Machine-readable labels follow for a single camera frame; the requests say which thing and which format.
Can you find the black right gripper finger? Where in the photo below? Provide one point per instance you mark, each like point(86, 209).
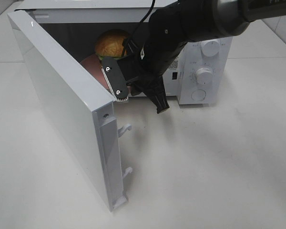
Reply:
point(155, 91)

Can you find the grey padded right gripper finger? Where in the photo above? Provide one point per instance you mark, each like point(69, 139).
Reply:
point(115, 79)

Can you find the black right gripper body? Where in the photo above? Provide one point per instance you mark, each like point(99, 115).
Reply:
point(138, 78)

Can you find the pink plate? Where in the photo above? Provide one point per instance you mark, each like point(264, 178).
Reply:
point(93, 65)

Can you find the burger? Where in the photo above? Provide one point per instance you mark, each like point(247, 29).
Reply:
point(110, 44)

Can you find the round door release button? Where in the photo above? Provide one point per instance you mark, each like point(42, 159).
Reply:
point(198, 95)

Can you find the white microwave door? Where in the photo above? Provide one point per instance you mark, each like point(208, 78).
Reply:
point(77, 105)

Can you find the white dial knob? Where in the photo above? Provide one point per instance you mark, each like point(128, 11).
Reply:
point(210, 48)
point(204, 76)

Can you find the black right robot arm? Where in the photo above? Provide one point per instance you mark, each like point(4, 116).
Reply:
point(170, 29)

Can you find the white microwave oven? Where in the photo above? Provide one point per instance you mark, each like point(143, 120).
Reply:
point(60, 35)

